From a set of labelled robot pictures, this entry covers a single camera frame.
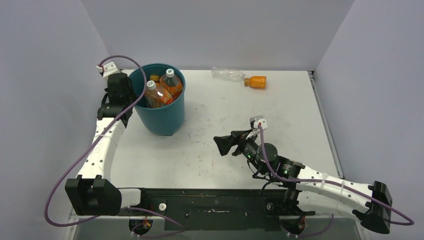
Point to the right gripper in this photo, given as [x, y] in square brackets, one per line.
[225, 143]

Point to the orange juice bottle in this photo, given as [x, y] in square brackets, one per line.
[256, 82]
[155, 78]

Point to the clear crushed bottle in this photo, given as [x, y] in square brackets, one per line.
[227, 74]

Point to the large orange tea bottle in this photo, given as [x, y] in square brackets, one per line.
[172, 83]

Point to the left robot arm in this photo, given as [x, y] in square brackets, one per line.
[91, 192]

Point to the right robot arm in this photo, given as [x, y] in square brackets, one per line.
[308, 190]

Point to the teal plastic bin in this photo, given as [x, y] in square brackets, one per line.
[166, 120]

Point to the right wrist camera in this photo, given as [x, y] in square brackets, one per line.
[257, 121]

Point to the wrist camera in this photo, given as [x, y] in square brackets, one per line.
[257, 121]
[108, 69]

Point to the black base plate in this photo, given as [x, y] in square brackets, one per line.
[223, 209]

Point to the aluminium frame rail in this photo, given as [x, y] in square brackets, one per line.
[330, 139]

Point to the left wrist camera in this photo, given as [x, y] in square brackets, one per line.
[108, 69]

